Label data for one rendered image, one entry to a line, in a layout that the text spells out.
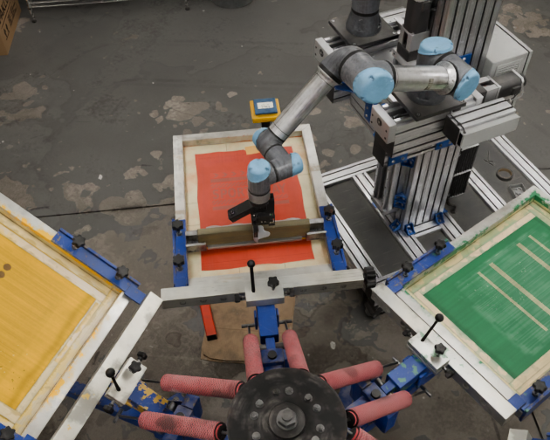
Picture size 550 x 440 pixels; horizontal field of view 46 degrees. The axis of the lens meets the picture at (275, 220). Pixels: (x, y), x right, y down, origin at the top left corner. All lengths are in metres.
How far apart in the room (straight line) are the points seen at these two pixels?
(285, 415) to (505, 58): 1.84
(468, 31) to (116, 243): 2.16
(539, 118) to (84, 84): 3.11
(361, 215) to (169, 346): 1.21
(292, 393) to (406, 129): 1.25
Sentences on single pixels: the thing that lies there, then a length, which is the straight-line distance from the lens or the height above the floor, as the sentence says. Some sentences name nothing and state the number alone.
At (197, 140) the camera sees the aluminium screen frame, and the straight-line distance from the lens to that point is 2.80.
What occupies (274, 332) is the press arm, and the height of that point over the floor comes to 1.04.
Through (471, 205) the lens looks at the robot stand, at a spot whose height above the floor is 0.21.
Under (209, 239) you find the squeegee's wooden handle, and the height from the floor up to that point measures 1.03.
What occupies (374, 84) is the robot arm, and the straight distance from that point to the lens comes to 2.09.
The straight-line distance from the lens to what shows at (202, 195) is 2.61.
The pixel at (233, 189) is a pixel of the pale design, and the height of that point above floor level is 0.96.
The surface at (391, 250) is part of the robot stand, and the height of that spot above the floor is 0.21.
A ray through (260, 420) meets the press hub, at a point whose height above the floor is 1.31.
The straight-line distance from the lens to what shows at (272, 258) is 2.39.
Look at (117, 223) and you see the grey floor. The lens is 3.87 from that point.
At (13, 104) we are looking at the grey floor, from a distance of 4.87.
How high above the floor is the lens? 2.86
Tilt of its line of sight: 49 degrees down
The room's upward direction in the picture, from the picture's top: 1 degrees counter-clockwise
